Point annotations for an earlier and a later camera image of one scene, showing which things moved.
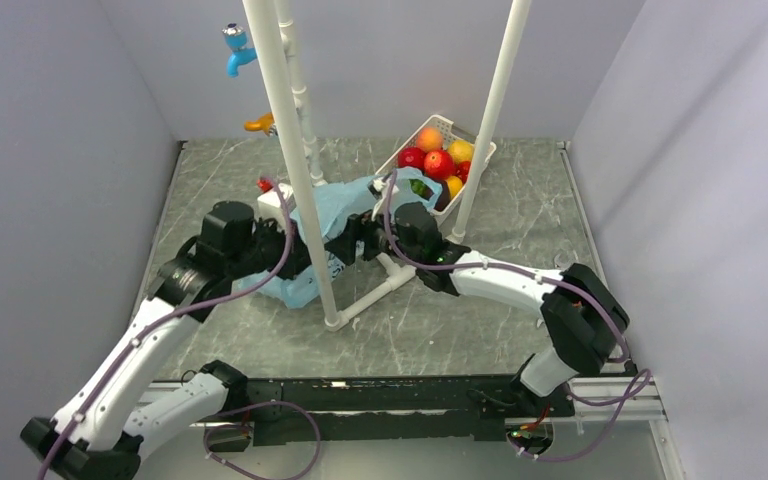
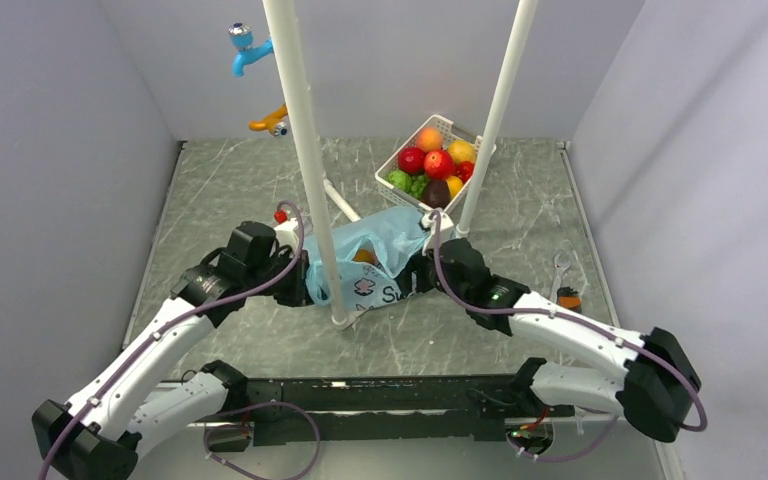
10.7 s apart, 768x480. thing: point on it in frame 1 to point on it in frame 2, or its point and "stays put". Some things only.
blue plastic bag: x=332 y=208 to x=369 y=254
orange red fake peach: x=429 y=139 stays put
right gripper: x=358 y=228 to x=416 y=262
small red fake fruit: x=462 y=169 stays put
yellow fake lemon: x=461 y=150 stays put
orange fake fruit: x=454 y=185 stays put
